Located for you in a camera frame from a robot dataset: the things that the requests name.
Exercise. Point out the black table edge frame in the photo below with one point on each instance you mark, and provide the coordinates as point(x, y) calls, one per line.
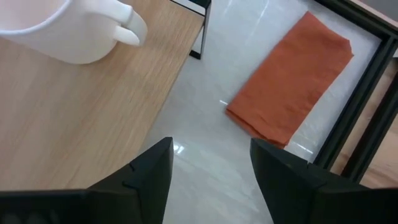
point(362, 93)

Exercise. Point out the wooden shelf with black frame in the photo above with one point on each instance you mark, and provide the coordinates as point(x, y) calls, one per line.
point(77, 109)

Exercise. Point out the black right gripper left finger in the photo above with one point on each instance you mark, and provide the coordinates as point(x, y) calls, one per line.
point(146, 183)

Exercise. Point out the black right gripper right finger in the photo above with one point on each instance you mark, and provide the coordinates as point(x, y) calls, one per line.
point(286, 183)

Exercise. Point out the orange folded cloth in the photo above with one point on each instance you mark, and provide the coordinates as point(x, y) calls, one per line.
point(287, 81)

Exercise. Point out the white ceramic mug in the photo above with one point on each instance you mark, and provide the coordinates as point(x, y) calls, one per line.
point(74, 28)

